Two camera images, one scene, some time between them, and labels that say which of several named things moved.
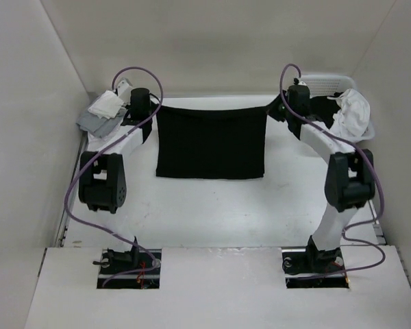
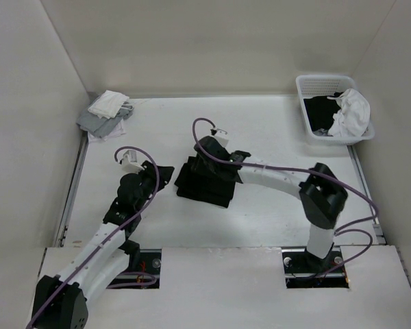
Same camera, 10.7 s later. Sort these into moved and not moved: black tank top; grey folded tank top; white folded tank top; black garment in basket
Moved: black tank top
Not moved: grey folded tank top; black garment in basket; white folded tank top
